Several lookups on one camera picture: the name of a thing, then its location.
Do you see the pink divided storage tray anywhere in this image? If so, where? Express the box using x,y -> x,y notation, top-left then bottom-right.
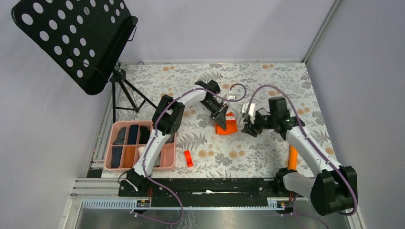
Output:
104,120 -> 176,173

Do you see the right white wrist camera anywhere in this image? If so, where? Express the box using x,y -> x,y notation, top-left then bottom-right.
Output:
241,103 -> 255,123

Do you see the orange rolled cloth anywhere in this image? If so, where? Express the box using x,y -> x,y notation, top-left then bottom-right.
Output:
123,146 -> 136,168

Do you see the striped dark rolled cloth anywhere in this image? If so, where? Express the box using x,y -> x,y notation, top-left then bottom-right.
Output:
113,127 -> 127,145

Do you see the blue rolled cloth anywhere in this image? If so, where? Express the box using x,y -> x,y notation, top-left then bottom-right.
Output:
111,146 -> 123,169

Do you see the small red block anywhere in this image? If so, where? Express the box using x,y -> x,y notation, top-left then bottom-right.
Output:
184,150 -> 193,168

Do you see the black perforated music stand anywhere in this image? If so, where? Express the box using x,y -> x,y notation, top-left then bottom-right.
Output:
10,0 -> 158,122

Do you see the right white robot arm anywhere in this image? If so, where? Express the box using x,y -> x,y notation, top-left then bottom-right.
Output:
241,97 -> 358,216

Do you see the pink rolled cloth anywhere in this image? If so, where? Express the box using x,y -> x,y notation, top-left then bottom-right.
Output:
138,146 -> 146,158

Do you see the navy rolled cloth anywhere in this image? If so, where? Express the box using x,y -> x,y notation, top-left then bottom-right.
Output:
128,125 -> 139,145

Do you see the floral tablecloth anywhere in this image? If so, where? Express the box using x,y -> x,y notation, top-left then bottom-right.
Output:
121,63 -> 335,178

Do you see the black rolled cloth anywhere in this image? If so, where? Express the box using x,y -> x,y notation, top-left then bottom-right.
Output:
139,126 -> 150,145

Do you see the purple cable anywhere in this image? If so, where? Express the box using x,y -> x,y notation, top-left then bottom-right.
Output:
129,83 -> 247,226
245,84 -> 358,229

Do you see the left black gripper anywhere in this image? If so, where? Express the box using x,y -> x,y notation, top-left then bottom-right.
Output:
200,98 -> 228,130

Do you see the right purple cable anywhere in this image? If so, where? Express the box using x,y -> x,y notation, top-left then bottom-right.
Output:
245,84 -> 358,229

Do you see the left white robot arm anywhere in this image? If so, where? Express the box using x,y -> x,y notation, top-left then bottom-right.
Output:
126,80 -> 229,196

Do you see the grey striped underwear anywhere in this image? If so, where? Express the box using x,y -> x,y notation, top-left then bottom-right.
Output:
166,135 -> 176,144

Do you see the orange underwear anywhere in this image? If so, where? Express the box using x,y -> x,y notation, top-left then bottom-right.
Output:
215,112 -> 238,135

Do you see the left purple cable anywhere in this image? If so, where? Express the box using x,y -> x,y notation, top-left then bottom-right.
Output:
129,83 -> 247,226

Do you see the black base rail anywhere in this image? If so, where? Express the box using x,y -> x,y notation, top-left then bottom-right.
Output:
118,178 -> 295,208

